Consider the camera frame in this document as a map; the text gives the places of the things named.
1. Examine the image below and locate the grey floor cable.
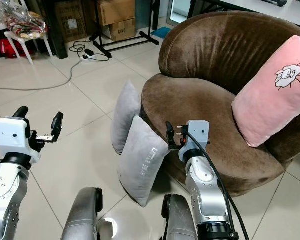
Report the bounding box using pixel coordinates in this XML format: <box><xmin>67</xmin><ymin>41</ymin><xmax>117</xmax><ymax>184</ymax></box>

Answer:
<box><xmin>0</xmin><ymin>57</ymin><xmax>84</xmax><ymax>92</ymax></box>

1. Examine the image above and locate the grey right robot leg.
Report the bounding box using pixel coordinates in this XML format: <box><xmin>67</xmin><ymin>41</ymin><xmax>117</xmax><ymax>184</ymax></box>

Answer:
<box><xmin>160</xmin><ymin>193</ymin><xmax>202</xmax><ymax>240</ymax></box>

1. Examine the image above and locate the grey robot leg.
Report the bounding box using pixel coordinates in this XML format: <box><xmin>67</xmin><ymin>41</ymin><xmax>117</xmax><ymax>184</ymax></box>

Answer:
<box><xmin>160</xmin><ymin>193</ymin><xmax>202</xmax><ymax>240</ymax></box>
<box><xmin>61</xmin><ymin>187</ymin><xmax>104</xmax><ymax>240</ymax></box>

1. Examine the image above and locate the white table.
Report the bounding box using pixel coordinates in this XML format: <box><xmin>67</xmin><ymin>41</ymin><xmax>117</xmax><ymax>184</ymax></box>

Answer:
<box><xmin>188</xmin><ymin>0</ymin><xmax>300</xmax><ymax>18</ymax></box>

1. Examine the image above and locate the grey pillow with white lettering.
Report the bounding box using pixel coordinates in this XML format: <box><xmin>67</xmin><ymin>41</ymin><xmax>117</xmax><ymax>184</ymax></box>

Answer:
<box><xmin>117</xmin><ymin>116</ymin><xmax>171</xmax><ymax>208</ymax></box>

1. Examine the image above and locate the black cable with adapter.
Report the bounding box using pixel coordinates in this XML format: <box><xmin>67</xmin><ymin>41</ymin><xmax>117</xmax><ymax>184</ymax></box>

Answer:
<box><xmin>70</xmin><ymin>41</ymin><xmax>111</xmax><ymax>63</ymax></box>

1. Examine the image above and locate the dark cardboard box white label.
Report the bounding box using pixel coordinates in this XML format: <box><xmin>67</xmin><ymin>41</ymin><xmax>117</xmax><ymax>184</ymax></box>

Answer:
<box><xmin>54</xmin><ymin>0</ymin><xmax>87</xmax><ymax>42</ymax></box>

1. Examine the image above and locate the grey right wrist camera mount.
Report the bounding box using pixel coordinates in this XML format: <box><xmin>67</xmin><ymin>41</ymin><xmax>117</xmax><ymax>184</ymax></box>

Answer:
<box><xmin>180</xmin><ymin>120</ymin><xmax>211</xmax><ymax>162</ymax></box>

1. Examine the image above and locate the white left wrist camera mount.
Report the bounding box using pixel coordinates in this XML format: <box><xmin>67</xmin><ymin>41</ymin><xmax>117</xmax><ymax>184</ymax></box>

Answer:
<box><xmin>0</xmin><ymin>117</ymin><xmax>32</xmax><ymax>154</ymax></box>

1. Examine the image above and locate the plain grey pillow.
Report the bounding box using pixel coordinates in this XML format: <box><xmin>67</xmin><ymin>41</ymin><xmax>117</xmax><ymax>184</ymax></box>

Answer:
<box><xmin>111</xmin><ymin>81</ymin><xmax>142</xmax><ymax>155</ymax></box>

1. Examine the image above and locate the small printed cardboard box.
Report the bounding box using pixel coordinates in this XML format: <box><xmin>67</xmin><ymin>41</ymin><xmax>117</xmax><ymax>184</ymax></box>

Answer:
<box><xmin>102</xmin><ymin>18</ymin><xmax>137</xmax><ymax>42</ymax></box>

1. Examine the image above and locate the clear plastic bag of snacks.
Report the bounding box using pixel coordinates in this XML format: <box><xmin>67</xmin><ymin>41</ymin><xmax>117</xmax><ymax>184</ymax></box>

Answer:
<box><xmin>0</xmin><ymin>0</ymin><xmax>49</xmax><ymax>40</ymax></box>

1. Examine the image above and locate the blue floor mat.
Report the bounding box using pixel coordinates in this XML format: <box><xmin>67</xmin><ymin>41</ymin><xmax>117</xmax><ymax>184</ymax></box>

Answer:
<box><xmin>150</xmin><ymin>26</ymin><xmax>173</xmax><ymax>40</ymax></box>

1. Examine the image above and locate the pink pillow with sheep print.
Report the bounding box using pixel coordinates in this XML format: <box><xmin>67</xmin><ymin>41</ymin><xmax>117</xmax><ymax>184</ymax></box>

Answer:
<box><xmin>232</xmin><ymin>35</ymin><xmax>300</xmax><ymax>148</ymax></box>

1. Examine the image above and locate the black device on table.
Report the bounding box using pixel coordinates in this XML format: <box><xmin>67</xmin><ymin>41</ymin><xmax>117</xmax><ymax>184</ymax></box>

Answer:
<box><xmin>259</xmin><ymin>0</ymin><xmax>289</xmax><ymax>7</ymax></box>

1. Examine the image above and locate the white plastic stool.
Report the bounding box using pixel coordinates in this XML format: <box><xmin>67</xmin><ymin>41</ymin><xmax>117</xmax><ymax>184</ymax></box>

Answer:
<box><xmin>3</xmin><ymin>30</ymin><xmax>54</xmax><ymax>65</ymax></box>

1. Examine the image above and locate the large plain cardboard box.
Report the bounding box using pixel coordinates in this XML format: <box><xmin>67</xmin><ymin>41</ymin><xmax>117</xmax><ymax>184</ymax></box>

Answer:
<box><xmin>97</xmin><ymin>0</ymin><xmax>137</xmax><ymax>26</ymax></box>

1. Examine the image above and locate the grey left robot leg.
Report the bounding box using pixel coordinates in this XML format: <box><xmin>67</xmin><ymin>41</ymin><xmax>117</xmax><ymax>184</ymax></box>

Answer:
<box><xmin>61</xmin><ymin>187</ymin><xmax>104</xmax><ymax>240</ymax></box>

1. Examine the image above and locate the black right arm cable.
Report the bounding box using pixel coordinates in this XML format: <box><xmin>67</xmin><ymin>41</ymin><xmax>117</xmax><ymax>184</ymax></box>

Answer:
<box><xmin>185</xmin><ymin>131</ymin><xmax>251</xmax><ymax>240</ymax></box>

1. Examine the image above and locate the red bag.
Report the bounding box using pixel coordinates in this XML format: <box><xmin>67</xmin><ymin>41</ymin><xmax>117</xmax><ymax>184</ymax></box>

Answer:
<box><xmin>0</xmin><ymin>38</ymin><xmax>34</xmax><ymax>59</ymax></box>

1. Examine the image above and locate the white framed glass door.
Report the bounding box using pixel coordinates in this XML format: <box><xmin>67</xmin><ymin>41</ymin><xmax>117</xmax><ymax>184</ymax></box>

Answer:
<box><xmin>166</xmin><ymin>0</ymin><xmax>194</xmax><ymax>29</ymax></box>

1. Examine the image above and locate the brown round velvet sofa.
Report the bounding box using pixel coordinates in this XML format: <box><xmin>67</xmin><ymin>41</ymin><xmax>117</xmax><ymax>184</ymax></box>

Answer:
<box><xmin>141</xmin><ymin>11</ymin><xmax>300</xmax><ymax>197</ymax></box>

